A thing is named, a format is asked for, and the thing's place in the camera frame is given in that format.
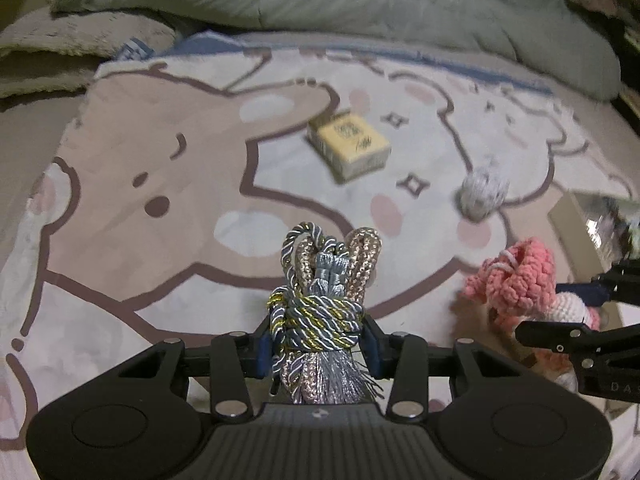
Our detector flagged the braided rope tassel bundle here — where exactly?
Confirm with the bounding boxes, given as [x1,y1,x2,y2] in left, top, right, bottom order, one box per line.
[267,221,382,405]

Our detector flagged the pink crochet doll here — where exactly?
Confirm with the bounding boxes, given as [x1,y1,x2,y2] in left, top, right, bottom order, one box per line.
[460,237,606,391]

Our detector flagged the yellow tissue pack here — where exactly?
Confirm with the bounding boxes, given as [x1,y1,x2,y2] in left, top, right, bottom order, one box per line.
[308,110,392,182]

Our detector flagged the white storage box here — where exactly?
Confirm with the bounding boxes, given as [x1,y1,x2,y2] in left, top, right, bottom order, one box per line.
[546,190,640,331]

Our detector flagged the white grey yarn ball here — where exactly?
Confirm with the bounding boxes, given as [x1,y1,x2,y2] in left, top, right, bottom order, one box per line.
[458,159,510,223]

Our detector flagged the cartoon bear printed cloth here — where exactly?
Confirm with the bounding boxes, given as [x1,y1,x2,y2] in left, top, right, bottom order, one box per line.
[1,36,639,479]

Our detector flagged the grey green quilt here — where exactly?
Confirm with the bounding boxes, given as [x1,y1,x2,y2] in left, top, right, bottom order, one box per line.
[52,0,620,101]

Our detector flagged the beige bed sheet mattress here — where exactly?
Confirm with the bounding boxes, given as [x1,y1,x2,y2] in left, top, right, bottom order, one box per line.
[0,91,84,261]

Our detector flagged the beige fluffy blanket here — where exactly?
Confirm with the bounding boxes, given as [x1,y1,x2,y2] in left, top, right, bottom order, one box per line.
[1,8,177,99]

